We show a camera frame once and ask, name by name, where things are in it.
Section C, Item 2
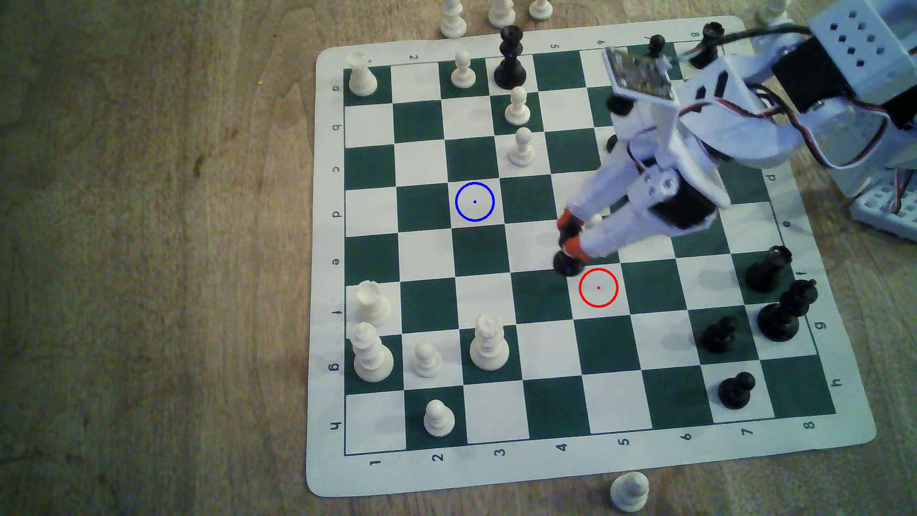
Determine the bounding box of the camera circuit board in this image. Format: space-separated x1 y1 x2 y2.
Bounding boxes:
600 46 679 102

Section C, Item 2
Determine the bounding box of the green white chess board mat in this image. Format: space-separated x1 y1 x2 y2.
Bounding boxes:
304 16 878 498

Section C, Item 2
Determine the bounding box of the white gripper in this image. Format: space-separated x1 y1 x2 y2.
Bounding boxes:
558 99 729 263

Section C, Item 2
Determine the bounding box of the black camera cable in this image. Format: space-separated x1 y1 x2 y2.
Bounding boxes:
673 23 814 60

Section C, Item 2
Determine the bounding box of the red white servo wire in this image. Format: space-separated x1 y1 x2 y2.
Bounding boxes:
745 79 893 172

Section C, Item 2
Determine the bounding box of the white rook chess piece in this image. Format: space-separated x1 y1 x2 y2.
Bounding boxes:
347 50 378 97
356 280 393 327

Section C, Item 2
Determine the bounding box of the red black servo wire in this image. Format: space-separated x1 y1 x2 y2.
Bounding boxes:
888 168 912 216

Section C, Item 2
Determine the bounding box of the black queen chess piece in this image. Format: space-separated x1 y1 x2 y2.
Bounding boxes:
493 25 528 90

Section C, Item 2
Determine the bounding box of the white pawn chess piece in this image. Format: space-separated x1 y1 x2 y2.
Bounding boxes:
609 472 650 513
423 399 457 438
508 127 537 169
451 49 477 90
504 86 532 126
412 340 444 378

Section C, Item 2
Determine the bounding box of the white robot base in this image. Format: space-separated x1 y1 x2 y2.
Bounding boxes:
833 166 917 242

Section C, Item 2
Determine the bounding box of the black king chess piece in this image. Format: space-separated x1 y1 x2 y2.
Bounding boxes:
757 279 818 343

